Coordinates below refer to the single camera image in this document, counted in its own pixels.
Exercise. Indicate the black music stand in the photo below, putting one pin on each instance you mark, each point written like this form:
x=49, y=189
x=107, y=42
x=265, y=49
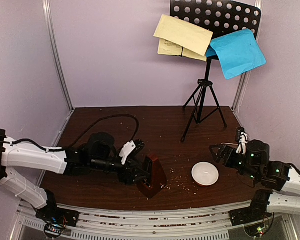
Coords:
x=220, y=17

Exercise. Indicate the yellow sheet music paper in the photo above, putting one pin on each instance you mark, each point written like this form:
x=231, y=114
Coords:
x=181, y=38

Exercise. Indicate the aluminium corner post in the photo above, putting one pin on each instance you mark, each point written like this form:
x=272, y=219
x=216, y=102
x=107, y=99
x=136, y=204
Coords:
x=241, y=91
x=46, y=4

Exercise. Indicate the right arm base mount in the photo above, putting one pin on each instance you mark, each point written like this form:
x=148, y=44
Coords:
x=247, y=215

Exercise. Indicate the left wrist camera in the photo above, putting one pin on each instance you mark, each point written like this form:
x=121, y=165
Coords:
x=131, y=148

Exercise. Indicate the blue paper sheet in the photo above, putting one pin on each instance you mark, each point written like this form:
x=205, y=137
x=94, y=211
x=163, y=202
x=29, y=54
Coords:
x=238, y=52

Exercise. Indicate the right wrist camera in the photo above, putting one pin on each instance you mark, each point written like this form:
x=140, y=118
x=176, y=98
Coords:
x=242, y=140

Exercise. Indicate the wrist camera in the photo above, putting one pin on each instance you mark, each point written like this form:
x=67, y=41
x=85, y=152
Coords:
x=242, y=140
x=131, y=148

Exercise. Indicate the white ceramic bowl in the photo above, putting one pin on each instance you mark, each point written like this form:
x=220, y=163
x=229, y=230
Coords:
x=204, y=174

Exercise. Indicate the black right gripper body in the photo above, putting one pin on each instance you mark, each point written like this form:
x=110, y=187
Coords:
x=228, y=155

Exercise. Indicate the right aluminium corner post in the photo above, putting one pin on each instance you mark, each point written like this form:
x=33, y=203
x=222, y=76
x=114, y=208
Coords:
x=241, y=91

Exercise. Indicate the left aluminium corner post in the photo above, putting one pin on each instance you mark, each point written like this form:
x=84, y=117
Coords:
x=46, y=4

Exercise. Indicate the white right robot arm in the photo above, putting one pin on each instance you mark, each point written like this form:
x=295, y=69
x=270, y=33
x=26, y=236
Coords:
x=281, y=181

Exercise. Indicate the red wooden metronome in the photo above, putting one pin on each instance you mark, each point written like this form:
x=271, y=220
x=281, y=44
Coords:
x=157, y=179

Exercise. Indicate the clear plastic metronome cover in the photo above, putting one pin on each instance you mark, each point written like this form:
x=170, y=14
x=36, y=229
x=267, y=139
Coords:
x=229, y=144

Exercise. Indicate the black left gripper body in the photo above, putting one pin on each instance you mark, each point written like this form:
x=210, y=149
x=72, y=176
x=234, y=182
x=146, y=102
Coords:
x=102, y=165

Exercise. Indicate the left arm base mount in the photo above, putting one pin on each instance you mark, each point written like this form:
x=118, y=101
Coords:
x=61, y=217

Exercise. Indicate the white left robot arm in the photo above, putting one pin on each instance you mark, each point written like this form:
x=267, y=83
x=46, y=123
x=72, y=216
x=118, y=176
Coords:
x=98, y=154

